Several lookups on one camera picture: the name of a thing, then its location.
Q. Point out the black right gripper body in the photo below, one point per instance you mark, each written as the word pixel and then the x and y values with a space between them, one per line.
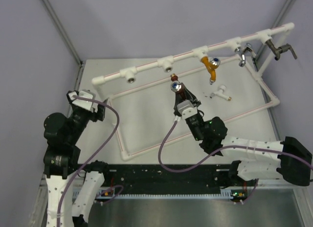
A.
pixel 197 110

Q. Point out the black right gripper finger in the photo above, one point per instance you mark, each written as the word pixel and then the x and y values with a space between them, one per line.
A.
pixel 178 100
pixel 187 95

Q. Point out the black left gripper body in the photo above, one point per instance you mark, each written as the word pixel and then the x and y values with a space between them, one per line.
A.
pixel 99 115

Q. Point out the brown faucet chrome knob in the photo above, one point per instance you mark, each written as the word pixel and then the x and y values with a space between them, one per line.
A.
pixel 177 87

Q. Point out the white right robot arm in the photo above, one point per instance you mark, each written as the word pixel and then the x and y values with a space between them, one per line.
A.
pixel 251 159

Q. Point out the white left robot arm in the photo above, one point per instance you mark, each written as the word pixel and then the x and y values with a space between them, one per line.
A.
pixel 61 163

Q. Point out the white plastic faucet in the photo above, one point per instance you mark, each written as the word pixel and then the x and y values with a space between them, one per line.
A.
pixel 220 93

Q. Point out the orange faucet blue cap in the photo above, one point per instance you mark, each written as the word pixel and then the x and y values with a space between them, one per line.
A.
pixel 211 65

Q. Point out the chrome lever faucet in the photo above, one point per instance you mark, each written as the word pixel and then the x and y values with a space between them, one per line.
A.
pixel 242 52

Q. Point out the dark grey lever faucet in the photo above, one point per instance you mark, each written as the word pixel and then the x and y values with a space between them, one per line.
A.
pixel 277 51

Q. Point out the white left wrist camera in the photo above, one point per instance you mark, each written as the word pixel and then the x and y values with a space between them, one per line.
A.
pixel 81 99

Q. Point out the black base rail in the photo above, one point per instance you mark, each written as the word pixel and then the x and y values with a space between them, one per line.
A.
pixel 155 180

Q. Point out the aluminium frame rail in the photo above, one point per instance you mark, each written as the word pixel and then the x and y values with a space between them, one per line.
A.
pixel 43 185

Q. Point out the white slotted cable duct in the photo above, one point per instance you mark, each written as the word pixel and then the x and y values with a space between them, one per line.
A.
pixel 223 194

